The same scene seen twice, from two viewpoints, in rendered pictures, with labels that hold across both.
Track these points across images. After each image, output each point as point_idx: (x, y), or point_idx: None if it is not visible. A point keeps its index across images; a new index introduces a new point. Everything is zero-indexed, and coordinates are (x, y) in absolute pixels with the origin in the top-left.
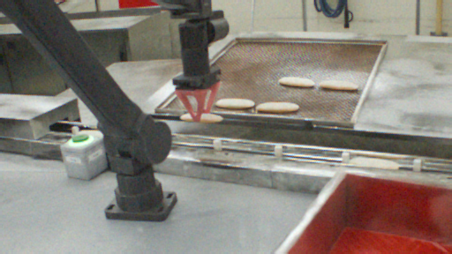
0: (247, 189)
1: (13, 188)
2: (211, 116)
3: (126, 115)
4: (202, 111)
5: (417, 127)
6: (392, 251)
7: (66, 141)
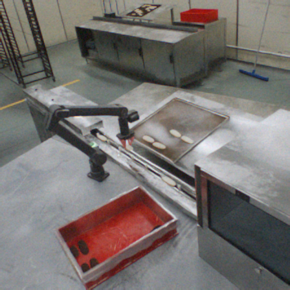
0: (131, 177)
1: (70, 155)
2: (129, 147)
3: (89, 152)
4: (129, 144)
5: (193, 170)
6: (143, 214)
7: (92, 140)
